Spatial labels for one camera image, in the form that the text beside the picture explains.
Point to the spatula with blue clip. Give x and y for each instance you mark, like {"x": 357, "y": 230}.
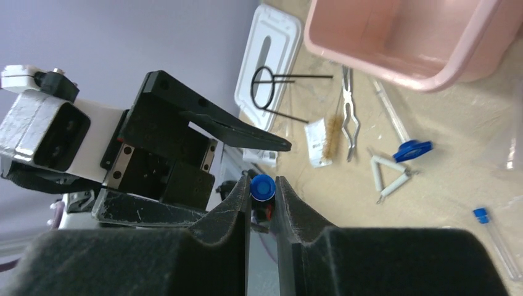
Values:
{"x": 413, "y": 142}

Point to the small white packet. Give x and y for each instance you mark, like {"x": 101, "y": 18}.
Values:
{"x": 315, "y": 134}

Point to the clear test tube rack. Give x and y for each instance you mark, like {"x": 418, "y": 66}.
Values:
{"x": 508, "y": 259}

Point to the pink plastic bin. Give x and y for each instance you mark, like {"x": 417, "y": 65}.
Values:
{"x": 420, "y": 45}

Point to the black wire tripod stand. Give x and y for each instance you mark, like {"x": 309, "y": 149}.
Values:
{"x": 265, "y": 75}

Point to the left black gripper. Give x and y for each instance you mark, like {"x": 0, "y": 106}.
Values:
{"x": 52, "y": 145}

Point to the white clay triangle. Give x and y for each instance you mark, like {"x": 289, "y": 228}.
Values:
{"x": 388, "y": 175}

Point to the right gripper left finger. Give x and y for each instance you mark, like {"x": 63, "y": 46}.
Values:
{"x": 162, "y": 249}

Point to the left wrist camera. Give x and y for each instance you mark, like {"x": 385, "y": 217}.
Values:
{"x": 19, "y": 78}

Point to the white plastic bin lid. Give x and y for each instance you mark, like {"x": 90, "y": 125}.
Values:
{"x": 274, "y": 40}

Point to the brown test tube brush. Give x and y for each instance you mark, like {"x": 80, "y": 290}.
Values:
{"x": 333, "y": 130}

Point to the blister pack with label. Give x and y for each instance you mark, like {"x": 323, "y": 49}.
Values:
{"x": 263, "y": 157}

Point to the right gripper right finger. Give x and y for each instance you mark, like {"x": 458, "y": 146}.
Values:
{"x": 304, "y": 258}

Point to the metal crucible tongs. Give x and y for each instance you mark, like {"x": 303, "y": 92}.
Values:
{"x": 350, "y": 124}

